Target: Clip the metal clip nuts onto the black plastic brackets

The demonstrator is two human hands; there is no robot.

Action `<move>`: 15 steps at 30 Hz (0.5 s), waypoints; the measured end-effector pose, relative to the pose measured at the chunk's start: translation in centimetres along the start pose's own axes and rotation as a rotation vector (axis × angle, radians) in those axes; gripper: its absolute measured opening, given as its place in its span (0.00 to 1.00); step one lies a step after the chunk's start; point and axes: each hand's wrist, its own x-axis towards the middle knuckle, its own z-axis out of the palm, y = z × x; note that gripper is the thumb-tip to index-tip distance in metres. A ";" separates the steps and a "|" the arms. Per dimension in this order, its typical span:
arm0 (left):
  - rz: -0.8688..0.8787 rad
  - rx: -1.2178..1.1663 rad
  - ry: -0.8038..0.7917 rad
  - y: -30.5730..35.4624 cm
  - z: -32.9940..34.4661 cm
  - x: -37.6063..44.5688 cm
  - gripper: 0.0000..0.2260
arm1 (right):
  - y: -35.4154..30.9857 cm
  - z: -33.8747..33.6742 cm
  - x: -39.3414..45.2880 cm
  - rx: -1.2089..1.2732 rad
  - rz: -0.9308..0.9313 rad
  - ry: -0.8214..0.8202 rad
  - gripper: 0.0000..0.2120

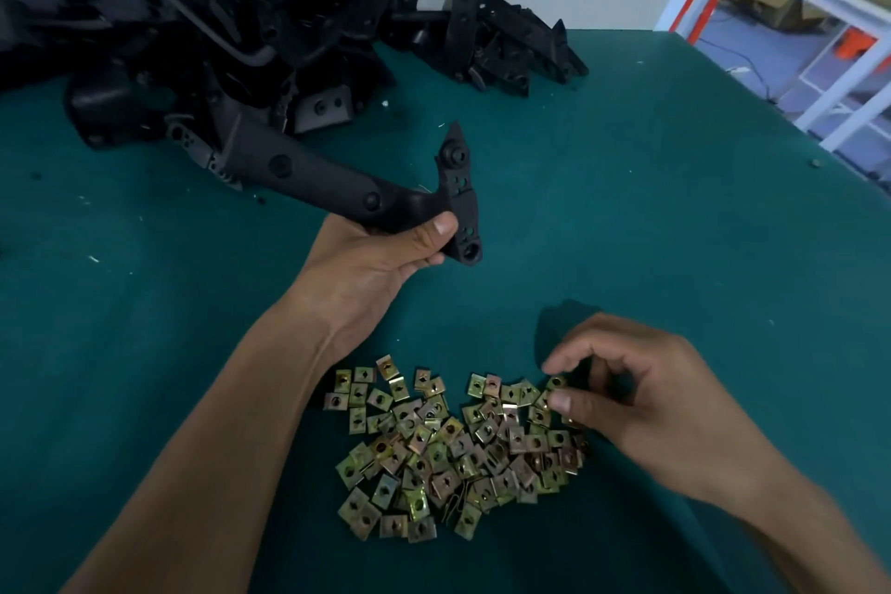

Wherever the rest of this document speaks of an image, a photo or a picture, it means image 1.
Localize green table cloth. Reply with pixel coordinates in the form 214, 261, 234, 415
0, 27, 891, 594

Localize person's left hand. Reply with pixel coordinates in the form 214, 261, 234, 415
278, 211, 461, 366

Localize black plastic bracket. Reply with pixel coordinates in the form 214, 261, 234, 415
164, 106, 484, 265

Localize person's left forearm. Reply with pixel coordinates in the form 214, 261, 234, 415
62, 301, 336, 594

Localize person's right hand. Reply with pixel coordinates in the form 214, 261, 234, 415
540, 312, 781, 519

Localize pile of black plastic brackets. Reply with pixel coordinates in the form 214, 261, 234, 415
0, 0, 589, 149

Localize pile of brass clip nuts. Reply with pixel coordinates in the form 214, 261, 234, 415
324, 354, 589, 544

